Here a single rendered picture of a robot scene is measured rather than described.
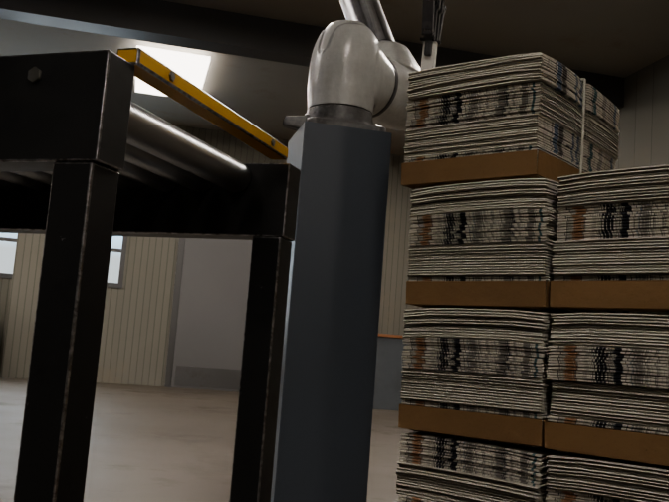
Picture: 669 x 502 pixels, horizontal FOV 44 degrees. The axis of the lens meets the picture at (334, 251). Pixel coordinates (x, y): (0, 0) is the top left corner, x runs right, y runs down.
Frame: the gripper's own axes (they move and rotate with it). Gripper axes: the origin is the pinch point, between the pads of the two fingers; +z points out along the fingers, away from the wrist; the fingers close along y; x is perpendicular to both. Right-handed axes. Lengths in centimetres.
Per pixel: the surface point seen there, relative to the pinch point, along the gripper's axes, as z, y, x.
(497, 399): 68, -34, -28
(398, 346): 116, 603, 169
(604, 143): 18.2, -2.5, -39.1
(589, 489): 79, -41, -44
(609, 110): 10.9, -0.6, -39.4
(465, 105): 16.0, -25.4, -15.0
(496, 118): 18.8, -27.8, -21.4
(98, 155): 40, -107, 4
